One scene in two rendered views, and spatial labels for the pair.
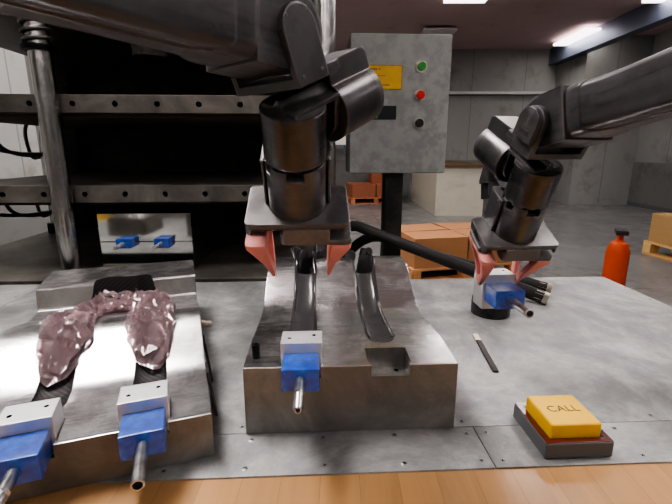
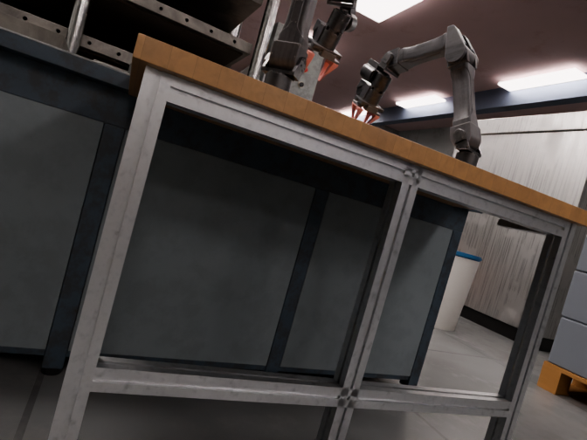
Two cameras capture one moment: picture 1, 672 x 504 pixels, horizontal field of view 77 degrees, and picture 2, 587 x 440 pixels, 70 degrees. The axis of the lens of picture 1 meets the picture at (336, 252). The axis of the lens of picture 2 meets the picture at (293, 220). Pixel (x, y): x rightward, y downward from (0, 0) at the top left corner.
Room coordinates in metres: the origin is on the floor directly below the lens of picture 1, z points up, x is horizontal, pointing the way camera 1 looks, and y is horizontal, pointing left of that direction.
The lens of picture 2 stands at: (-0.76, 0.52, 0.60)
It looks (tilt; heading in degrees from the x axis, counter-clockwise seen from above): 2 degrees down; 336
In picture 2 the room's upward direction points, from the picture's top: 16 degrees clockwise
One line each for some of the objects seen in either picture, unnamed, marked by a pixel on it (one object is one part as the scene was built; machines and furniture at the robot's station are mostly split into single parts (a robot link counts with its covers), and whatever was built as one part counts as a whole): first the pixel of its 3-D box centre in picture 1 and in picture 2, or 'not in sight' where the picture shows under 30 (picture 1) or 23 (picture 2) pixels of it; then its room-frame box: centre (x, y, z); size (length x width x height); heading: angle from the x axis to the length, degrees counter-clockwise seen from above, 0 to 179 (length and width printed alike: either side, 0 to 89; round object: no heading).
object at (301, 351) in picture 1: (300, 376); not in sight; (0.44, 0.04, 0.89); 0.13 x 0.05 x 0.05; 2
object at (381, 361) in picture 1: (387, 369); not in sight; (0.49, -0.07, 0.87); 0.05 x 0.05 x 0.04; 3
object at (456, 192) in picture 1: (443, 184); not in sight; (8.72, -2.18, 0.45); 2.62 x 0.84 x 0.90; 0
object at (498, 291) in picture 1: (507, 297); not in sight; (0.58, -0.25, 0.93); 0.13 x 0.05 x 0.05; 3
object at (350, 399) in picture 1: (339, 307); not in sight; (0.71, -0.01, 0.87); 0.50 x 0.26 x 0.14; 3
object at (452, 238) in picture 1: (448, 249); not in sight; (4.02, -1.09, 0.20); 1.14 x 0.82 x 0.40; 98
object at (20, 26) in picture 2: not in sight; (34, 45); (0.65, 0.80, 0.84); 0.20 x 0.15 x 0.07; 3
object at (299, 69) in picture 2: not in sight; (282, 65); (0.18, 0.23, 0.90); 0.09 x 0.06 x 0.06; 48
